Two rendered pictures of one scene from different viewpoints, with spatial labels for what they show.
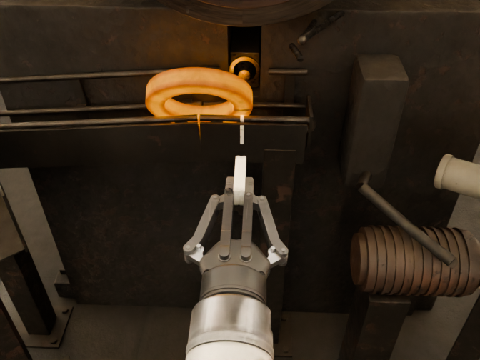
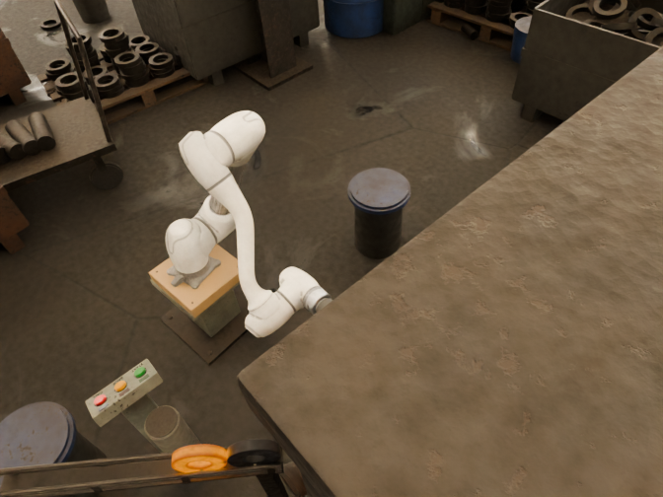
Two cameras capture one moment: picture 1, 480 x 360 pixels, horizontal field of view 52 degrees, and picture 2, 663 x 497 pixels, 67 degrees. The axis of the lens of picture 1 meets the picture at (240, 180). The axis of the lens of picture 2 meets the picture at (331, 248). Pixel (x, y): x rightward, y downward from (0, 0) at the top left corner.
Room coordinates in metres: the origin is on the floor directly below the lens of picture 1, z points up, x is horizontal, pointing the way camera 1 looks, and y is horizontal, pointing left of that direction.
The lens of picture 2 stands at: (1.09, -0.58, 2.19)
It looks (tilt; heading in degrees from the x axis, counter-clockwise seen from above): 50 degrees down; 140
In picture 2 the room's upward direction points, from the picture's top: 5 degrees counter-clockwise
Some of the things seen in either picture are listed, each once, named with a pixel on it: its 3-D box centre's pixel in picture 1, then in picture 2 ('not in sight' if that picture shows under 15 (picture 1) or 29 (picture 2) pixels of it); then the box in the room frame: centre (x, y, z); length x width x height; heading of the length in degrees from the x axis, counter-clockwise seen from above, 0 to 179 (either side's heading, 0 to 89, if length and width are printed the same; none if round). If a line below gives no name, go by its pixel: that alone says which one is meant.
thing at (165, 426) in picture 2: not in sight; (183, 447); (0.15, -0.62, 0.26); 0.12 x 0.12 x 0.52
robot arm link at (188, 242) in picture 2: not in sight; (186, 243); (-0.42, -0.12, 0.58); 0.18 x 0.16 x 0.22; 99
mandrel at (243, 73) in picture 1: (246, 55); not in sight; (0.92, -0.01, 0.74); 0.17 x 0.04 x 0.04; 178
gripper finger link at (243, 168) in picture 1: (242, 180); not in sight; (0.52, 0.00, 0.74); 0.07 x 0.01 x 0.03; 178
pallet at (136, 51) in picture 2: not in sight; (122, 59); (-2.75, 0.69, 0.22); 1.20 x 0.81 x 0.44; 83
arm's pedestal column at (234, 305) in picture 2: not in sight; (207, 299); (-0.42, -0.13, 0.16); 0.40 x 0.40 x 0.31; 4
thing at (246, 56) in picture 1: (246, 37); not in sight; (1.00, -0.02, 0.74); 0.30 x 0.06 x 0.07; 178
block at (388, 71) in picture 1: (369, 123); not in sight; (0.76, -0.24, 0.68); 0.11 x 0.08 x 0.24; 178
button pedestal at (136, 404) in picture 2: not in sight; (149, 418); (-0.01, -0.65, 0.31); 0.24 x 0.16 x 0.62; 88
